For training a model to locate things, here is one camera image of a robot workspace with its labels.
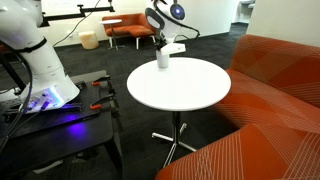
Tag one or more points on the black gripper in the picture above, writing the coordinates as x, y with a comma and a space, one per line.
161, 41

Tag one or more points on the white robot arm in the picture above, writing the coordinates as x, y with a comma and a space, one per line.
50, 86

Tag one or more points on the orange background lounge chair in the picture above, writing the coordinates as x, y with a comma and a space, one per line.
134, 25

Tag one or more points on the round white table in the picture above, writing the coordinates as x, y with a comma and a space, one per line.
187, 84

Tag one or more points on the small white side table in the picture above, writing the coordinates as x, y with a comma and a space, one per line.
112, 39

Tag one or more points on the beige round pouf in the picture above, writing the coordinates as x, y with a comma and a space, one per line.
89, 40

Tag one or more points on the orange patterned corner sofa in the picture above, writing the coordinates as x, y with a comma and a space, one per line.
274, 103

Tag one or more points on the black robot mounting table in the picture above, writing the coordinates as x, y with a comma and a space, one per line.
35, 150

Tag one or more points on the orange handled clamp far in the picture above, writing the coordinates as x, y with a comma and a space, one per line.
105, 82

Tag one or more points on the orange handled clamp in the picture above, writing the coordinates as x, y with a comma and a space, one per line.
108, 103
105, 82

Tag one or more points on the orange handled clamp near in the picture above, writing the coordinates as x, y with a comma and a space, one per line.
108, 103

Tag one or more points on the black camera boom bar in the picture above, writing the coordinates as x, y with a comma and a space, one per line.
81, 14

